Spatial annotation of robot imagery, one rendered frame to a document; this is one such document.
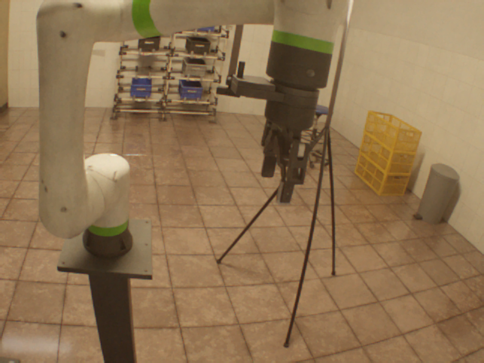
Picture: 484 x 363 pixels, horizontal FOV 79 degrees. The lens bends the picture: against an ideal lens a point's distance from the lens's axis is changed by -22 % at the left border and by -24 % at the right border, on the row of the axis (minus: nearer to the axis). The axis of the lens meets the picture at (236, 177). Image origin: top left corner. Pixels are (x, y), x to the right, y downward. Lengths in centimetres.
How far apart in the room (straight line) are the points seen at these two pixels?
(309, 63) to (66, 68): 41
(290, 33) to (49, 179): 52
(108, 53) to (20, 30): 152
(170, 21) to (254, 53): 507
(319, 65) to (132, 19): 39
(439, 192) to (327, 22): 340
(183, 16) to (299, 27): 27
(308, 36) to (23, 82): 552
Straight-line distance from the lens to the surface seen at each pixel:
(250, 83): 50
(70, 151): 71
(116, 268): 94
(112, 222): 92
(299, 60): 50
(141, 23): 73
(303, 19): 49
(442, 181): 378
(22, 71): 583
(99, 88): 561
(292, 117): 52
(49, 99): 68
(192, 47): 493
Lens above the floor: 153
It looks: 25 degrees down
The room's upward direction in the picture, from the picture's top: 10 degrees clockwise
